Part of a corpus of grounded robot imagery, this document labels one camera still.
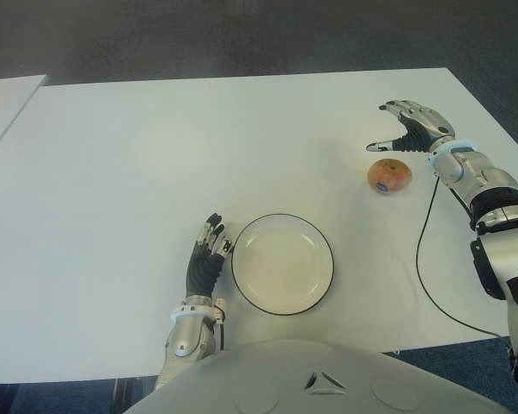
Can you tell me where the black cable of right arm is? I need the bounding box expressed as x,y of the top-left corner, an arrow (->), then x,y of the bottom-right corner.
415,176 -> 513,342

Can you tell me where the grey robot torso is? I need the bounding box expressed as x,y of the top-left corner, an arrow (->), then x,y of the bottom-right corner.
123,338 -> 518,414

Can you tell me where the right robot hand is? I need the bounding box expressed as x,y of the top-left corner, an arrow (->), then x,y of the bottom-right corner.
364,98 -> 455,154

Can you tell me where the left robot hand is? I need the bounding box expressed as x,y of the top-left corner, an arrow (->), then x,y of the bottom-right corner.
184,211 -> 237,298

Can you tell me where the white side table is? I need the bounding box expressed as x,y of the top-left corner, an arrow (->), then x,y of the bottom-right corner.
0,73 -> 48,167

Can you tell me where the white plate with black rim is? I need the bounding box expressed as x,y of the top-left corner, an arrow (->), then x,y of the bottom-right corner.
231,213 -> 338,316

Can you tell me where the red yellow apple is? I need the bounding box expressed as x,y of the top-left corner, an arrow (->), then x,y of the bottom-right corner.
367,158 -> 414,194

